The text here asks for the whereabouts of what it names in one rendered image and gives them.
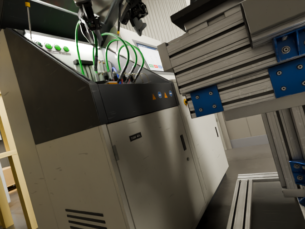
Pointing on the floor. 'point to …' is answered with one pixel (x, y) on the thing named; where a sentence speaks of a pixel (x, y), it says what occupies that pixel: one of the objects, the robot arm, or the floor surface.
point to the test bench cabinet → (90, 181)
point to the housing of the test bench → (24, 141)
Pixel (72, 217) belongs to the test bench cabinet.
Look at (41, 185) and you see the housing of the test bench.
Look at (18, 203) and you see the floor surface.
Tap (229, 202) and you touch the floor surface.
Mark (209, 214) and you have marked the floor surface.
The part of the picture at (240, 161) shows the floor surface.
